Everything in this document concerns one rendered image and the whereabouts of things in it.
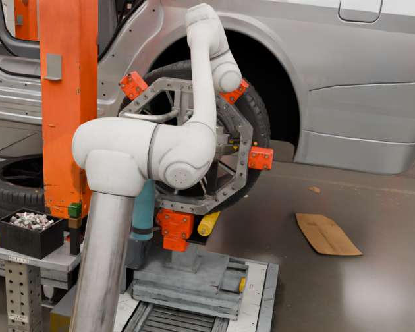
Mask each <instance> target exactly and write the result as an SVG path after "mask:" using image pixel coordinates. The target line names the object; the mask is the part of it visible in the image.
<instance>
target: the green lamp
mask: <svg viewBox="0 0 415 332"><path fill-rule="evenodd" d="M81 213H82V204H79V203H74V202H73V203H71V204H70V205H69V206H68V215H71V216H75V217H78V216H79V215H80V214H81Z"/></svg>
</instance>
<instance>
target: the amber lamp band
mask: <svg viewBox="0 0 415 332"><path fill-rule="evenodd" d="M81 225H82V216H80V217H79V218H78V219H73V218H70V217H69V218H68V227H70V228H73V229H77V228H79V227H80V226H81Z"/></svg>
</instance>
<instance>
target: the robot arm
mask: <svg viewBox="0 0 415 332"><path fill-rule="evenodd" d="M185 24H186V33H187V42H188V46H189V48H190V49H191V64H192V83H193V94H194V114H193V116H192V118H191V119H190V120H189V121H187V122H186V123H185V124H183V125H182V126H171V125H164V124H156V123H151V122H149V121H143V120H139V119H128V118H120V117H105V118H100V119H94V120H91V121H88V122H86V123H84V124H82V125H80V126H79V127H78V129H77V130H76V132H75V134H74V137H73V139H72V154H73V158H74V160H75V162H76V164H77V165H78V166H79V167H80V168H81V169H84V170H85V171H86V176H87V181H88V186H89V188H90V189H91V190H93V192H92V196H91V200H90V208H89V212H88V220H87V223H86V231H85V235H84V243H83V247H82V255H81V256H82V257H81V262H80V269H79V274H78V280H77V285H76V292H75V297H74V304H73V309H72V315H71V320H70V327H69V332H113V330H114V326H115V318H116V313H117V306H118V301H119V294H120V289H121V282H122V278H123V270H124V266H125V258H126V250H127V246H128V238H129V234H130V226H131V222H132V214H133V210H134V202H135V197H136V196H138V195H139V194H140V193H141V191H142V189H143V187H144V185H145V183H146V181H147V180H148V179H152V180H158V181H162V182H164V183H165V184H166V185H168V186H170V187H171V188H174V189H178V190H184V189H187V188H190V187H192V186H194V185H195V184H196V183H198V182H199V181H200V180H201V179H202V178H203V177H204V175H205V174H206V173H207V171H208V170H209V168H210V166H211V163H212V161H213V158H214V156H215V147H216V142H217V137H216V104H215V94H214V89H215V90H217V91H218V92H222V93H230V92H232V91H234V90H237V89H238V88H239V86H240V84H241V81H242V76H241V72H240V69H239V68H238V65H237V63H236V62H235V60H234V58H233V56H232V54H231V51H230V49H229V46H228V43H227V38H226V35H225V32H224V29H223V26H222V24H221V21H220V19H219V17H218V16H217V13H216V12H215V11H214V10H213V8H212V7H211V6H209V5H207V4H205V3H202V4H200V5H197V6H195V7H192V8H190V9H188V10H187V13H186V16H185Z"/></svg>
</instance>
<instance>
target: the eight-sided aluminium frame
mask: <svg viewBox="0 0 415 332"><path fill-rule="evenodd" d="M163 90H172V91H175V90H180V91H182V92H188V93H190V92H193V83H192V80H185V79H178V78H170V77H168V78H167V77H161V78H158V79H157V80H156V81H155V82H153V83H152V85H151V86H149V87H148V88H147V89H146V90H145V91H144V92H142V93H141V94H140V95H139V96H138V97H137V98H136V99H135V100H134V101H133V102H131V103H130V104H129V105H128V106H127V107H125V108H124V109H123V110H122V111H121V112H120V113H119V117H121V115H122V114H125V113H126V112H127V113H137V112H139V110H141V109H142V108H143V107H144V106H145V105H147V104H148V103H149V102H150V101H151V100H152V99H153V98H154V97H155V96H157V95H158V94H159V93H160V92H161V91H163ZM214 94H215V102H216V104H217V105H218V106H219V108H220V109H223V110H225V111H226V112H227V113H228V114H229V116H230V118H231V121H232V124H233V125H234V126H235V128H236V129H237V130H238V131H239V132H240V146H239V152H238V163H237V170H236V177H235V178H234V179H233V180H231V181H230V182H228V183H227V184H226V185H225V186H223V187H221V188H220V189H219V190H218V191H216V194H217V197H216V200H207V199H205V200H204V201H201V200H194V199H190V198H182V197H177V196H170V195H165V194H160V193H159V192H158V191H157V189H155V205H154V207H155V208H159V207H161V208H165V209H170V210H175V211H181V212H186V213H193V214H196V215H204V214H206V213H208V212H209V211H210V210H211V209H213V208H214V207H215V206H217V205H219V204H220V203H221V202H223V201H224V200H226V199H227V198H228V197H230V196H231V195H233V194H234V193H235V192H237V191H238V190H240V189H241V188H242V187H244V186H245V184H246V181H247V177H248V156H249V151H250V148H251V144H252V136H253V127H252V126H251V124H250V122H248V121H247V120H246V118H245V117H244V116H243V114H242V113H241V112H240V111H239V110H238V108H237V107H236V105H235V104H232V105H231V104H230V103H229V102H228V101H227V100H226V99H225V98H224V97H223V96H222V95H221V94H219V92H218V91H217V90H215V89H214ZM162 203H163V204H162Z"/></svg>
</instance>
